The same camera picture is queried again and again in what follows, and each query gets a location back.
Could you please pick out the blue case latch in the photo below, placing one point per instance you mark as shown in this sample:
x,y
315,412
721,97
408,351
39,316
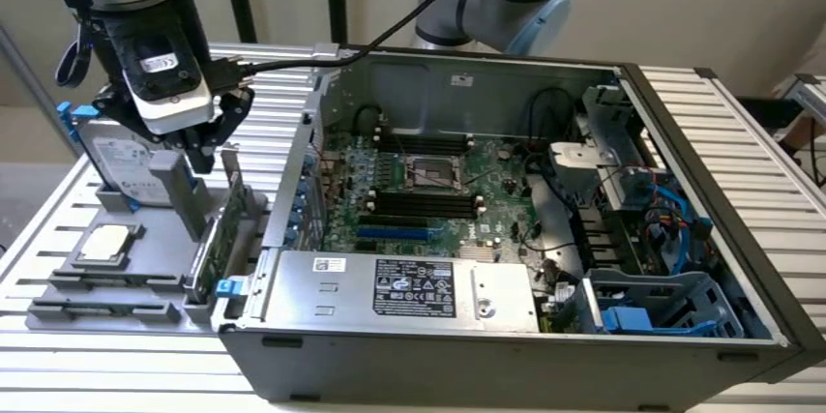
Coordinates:
x,y
232,286

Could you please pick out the metal slat side table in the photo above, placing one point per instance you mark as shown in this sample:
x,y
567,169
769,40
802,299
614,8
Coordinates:
x,y
806,94

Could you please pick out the open black PC case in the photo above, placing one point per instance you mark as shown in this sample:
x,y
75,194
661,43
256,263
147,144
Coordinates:
x,y
490,364

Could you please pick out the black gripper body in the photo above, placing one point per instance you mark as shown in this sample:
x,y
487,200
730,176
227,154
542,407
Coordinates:
x,y
193,31

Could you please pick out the silver hard disk blue bracket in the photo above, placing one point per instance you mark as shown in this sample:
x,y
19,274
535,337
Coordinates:
x,y
125,161

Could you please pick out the blue drive cage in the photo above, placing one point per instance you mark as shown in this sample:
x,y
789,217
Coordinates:
x,y
671,297

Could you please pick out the silver CPU chip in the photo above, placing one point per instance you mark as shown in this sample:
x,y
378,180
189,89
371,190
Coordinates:
x,y
105,243

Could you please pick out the black RAM slot bank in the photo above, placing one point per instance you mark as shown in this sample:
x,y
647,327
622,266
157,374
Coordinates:
x,y
426,205
422,143

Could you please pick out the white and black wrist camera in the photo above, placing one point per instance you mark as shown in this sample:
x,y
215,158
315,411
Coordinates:
x,y
171,89

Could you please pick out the CPU socket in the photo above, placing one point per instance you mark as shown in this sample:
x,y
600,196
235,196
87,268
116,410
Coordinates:
x,y
431,171

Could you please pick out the silver power supply unit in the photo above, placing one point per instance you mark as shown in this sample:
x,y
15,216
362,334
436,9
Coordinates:
x,y
362,297

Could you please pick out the black expansion slot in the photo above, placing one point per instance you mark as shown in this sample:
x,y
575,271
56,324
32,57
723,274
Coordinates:
x,y
390,220

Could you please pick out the green RAM stick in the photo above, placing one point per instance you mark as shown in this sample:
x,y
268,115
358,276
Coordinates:
x,y
96,309
116,278

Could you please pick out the blue expansion slot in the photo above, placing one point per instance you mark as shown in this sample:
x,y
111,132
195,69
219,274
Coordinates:
x,y
392,233

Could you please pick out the green motherboard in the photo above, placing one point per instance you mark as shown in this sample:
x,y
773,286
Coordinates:
x,y
444,219

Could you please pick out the metal drive cage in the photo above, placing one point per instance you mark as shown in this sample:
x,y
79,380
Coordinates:
x,y
596,156

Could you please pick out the green GPU card metal bracket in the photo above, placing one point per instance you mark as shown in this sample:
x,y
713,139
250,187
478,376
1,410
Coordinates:
x,y
223,234

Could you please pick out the black box on floor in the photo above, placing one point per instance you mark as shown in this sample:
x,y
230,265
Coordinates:
x,y
765,115

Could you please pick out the silver chipset heat sink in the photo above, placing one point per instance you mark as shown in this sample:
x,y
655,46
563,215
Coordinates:
x,y
480,251

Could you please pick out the grey parts rack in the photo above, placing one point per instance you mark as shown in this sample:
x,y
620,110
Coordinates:
x,y
161,258

